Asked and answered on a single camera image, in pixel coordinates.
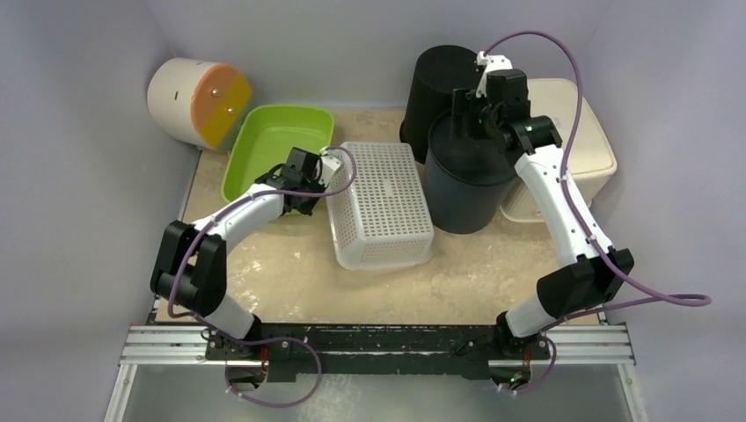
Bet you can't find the green and white tray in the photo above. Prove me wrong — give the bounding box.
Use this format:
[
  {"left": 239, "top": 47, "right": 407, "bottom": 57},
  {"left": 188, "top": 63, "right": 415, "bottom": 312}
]
[{"left": 221, "top": 105, "right": 335, "bottom": 203}]

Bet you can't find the dark blue bin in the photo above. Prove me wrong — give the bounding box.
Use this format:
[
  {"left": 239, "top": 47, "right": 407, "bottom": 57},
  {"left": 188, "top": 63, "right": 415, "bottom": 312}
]
[{"left": 422, "top": 113, "right": 516, "bottom": 235}]

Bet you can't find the large black plastic bin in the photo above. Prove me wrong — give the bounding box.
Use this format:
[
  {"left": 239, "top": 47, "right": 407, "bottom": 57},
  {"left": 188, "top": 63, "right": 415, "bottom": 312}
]
[{"left": 399, "top": 45, "right": 480, "bottom": 164}]

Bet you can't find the white perforated basket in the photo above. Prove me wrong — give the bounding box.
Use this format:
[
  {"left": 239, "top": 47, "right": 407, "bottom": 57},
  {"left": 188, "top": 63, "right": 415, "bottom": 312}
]
[{"left": 325, "top": 142, "right": 435, "bottom": 271}]

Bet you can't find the cream perforated plastic basket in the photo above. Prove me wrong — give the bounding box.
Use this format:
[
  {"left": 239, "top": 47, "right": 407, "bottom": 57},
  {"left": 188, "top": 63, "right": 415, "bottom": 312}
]
[{"left": 500, "top": 78, "right": 618, "bottom": 223}]

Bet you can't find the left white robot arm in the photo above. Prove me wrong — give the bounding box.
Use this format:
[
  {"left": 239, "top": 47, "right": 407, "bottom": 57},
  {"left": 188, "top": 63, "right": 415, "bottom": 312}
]
[{"left": 150, "top": 148, "right": 342, "bottom": 360}]

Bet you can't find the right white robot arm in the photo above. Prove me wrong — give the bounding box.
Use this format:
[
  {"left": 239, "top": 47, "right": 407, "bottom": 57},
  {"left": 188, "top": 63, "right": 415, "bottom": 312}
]
[{"left": 450, "top": 69, "right": 634, "bottom": 358}]

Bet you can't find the white drum with coloured drawers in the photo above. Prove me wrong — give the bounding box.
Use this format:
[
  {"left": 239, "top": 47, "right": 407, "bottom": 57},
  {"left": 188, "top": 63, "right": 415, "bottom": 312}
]
[{"left": 146, "top": 58, "right": 253, "bottom": 153}]

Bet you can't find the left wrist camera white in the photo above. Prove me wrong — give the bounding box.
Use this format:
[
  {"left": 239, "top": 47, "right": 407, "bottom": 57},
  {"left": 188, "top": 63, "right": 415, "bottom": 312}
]
[{"left": 318, "top": 149, "right": 344, "bottom": 187}]

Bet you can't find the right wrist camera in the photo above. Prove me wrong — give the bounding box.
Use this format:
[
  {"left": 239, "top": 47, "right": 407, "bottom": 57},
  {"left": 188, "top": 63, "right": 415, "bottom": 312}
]
[{"left": 475, "top": 51, "right": 513, "bottom": 98}]

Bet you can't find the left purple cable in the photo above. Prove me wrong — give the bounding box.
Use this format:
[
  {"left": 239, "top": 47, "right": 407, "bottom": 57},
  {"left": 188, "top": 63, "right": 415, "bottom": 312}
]
[{"left": 166, "top": 145, "right": 359, "bottom": 345}]

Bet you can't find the purple cable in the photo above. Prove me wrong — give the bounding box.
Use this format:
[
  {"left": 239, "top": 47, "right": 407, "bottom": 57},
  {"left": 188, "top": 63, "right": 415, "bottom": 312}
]
[
  {"left": 483, "top": 30, "right": 713, "bottom": 397},
  {"left": 166, "top": 145, "right": 359, "bottom": 345}
]

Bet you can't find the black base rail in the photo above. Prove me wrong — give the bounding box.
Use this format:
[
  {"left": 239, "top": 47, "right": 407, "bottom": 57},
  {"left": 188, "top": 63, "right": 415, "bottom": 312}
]
[{"left": 202, "top": 323, "right": 551, "bottom": 383}]

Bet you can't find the aluminium frame rail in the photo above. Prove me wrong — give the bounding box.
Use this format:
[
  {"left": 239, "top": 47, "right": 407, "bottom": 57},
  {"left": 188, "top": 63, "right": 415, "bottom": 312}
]
[{"left": 119, "top": 324, "right": 635, "bottom": 367}]

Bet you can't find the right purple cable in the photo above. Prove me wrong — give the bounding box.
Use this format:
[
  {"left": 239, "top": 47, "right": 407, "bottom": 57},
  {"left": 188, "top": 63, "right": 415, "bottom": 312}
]
[{"left": 483, "top": 30, "right": 713, "bottom": 397}]

